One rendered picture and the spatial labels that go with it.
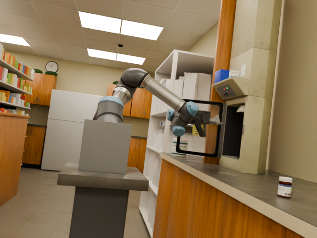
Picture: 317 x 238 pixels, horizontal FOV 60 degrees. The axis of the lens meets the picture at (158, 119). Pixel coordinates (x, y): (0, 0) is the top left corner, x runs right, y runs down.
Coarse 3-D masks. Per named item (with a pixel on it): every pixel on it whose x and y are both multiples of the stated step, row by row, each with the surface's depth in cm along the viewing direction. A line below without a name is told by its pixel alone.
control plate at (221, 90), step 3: (219, 87) 189; (222, 87) 186; (225, 87) 182; (228, 87) 178; (219, 90) 192; (222, 90) 189; (225, 90) 184; (228, 90) 181; (231, 90) 178; (222, 93) 192; (231, 93) 181; (234, 93) 177; (222, 96) 195; (225, 96) 191; (228, 96) 187
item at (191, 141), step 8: (200, 104) 201; (208, 104) 200; (216, 112) 198; (192, 128) 200; (208, 128) 198; (216, 128) 197; (184, 136) 201; (192, 136) 200; (208, 136) 198; (216, 136) 197; (184, 144) 201; (192, 144) 200; (200, 144) 199; (208, 144) 198; (200, 152) 198; (208, 152) 197
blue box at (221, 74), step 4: (216, 72) 195; (220, 72) 187; (224, 72) 188; (228, 72) 188; (216, 76) 194; (220, 76) 187; (224, 76) 188; (228, 76) 188; (216, 80) 193; (220, 80) 187
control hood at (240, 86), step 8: (224, 80) 177; (232, 80) 168; (240, 80) 167; (248, 80) 168; (216, 88) 195; (232, 88) 175; (240, 88) 167; (248, 88) 168; (232, 96) 183; (240, 96) 176
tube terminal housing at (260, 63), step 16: (256, 48) 170; (240, 64) 183; (256, 64) 169; (272, 64) 180; (256, 80) 169; (272, 80) 184; (256, 96) 169; (256, 112) 168; (224, 128) 196; (256, 128) 168; (256, 144) 168; (224, 160) 189; (240, 160) 167; (256, 160) 168
